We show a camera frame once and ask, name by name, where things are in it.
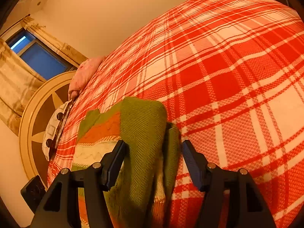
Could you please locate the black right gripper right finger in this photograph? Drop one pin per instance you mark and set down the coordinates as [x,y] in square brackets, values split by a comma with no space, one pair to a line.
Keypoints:
[247,207]

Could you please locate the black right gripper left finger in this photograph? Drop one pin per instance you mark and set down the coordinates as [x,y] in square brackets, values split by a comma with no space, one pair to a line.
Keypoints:
[59,206]

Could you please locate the green orange striped knit sweater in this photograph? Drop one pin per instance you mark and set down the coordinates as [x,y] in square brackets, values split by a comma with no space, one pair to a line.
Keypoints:
[143,189]

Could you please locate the white patterned pillow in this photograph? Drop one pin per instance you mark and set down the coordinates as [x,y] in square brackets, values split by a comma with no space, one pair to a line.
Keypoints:
[54,129]

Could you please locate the cream round wooden headboard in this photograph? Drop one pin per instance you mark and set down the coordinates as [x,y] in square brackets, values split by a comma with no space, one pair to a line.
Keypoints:
[51,95]

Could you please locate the beige patterned curtain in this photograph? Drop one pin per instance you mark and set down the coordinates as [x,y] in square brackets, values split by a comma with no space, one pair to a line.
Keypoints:
[19,81]

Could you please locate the blue window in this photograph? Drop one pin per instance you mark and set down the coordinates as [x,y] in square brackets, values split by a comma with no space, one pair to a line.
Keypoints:
[37,55]

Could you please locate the pink pillow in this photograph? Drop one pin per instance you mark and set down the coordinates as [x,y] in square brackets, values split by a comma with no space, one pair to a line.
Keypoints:
[83,75]

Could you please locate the red white plaid bedspread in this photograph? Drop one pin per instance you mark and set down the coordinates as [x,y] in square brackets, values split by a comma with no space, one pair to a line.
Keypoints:
[230,74]

